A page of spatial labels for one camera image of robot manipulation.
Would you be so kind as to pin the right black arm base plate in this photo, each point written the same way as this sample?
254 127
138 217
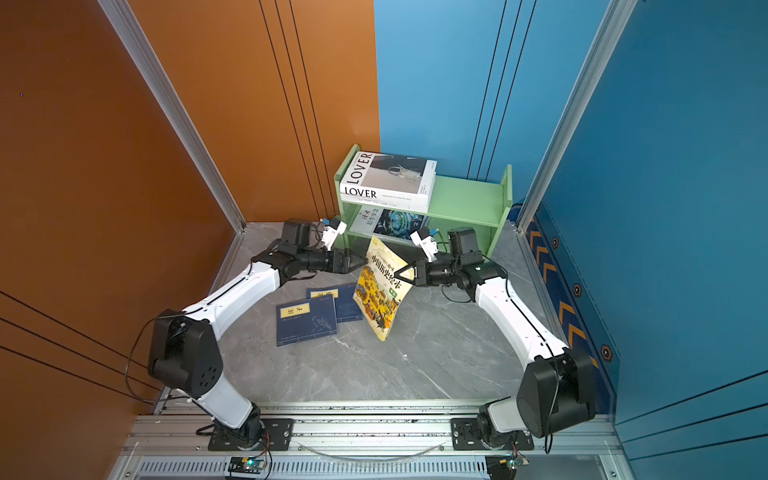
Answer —
477 433

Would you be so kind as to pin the white book with brown pattern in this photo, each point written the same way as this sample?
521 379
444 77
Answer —
402 205

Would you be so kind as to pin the blue book under yellow book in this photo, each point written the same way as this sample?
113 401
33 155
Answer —
345 307

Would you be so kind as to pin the left green circuit board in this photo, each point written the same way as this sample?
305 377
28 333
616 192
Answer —
248 467

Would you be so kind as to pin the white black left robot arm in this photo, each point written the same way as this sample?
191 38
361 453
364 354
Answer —
184 350

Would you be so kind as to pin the dark blue circle-cover book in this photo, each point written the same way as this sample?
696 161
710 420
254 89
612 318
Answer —
386 223

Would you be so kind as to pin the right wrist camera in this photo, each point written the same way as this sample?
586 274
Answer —
424 239

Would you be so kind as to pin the yellow illustrated Chinese book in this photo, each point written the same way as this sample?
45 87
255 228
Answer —
378 294

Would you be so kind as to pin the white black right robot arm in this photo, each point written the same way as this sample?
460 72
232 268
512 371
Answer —
558 389

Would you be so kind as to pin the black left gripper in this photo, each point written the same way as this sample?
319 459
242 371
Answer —
348 256

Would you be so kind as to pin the right green circuit board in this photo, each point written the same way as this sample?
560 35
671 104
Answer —
505 467

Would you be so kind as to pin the aluminium mounting rail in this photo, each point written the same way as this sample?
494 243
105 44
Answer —
378 428

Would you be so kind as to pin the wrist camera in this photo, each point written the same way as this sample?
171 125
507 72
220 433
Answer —
424 239
331 230

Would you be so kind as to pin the white LOVER book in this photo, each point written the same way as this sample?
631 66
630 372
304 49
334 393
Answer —
379 176

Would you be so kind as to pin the green wooden two-tier shelf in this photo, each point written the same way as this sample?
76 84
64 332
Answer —
455 202

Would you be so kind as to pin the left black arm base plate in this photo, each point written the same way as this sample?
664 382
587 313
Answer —
273 434

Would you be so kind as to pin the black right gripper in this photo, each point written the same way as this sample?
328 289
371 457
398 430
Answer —
422 270

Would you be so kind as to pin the green circuit board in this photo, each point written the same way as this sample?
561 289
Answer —
505 467
248 467

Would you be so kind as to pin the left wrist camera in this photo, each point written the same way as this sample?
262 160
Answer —
331 230

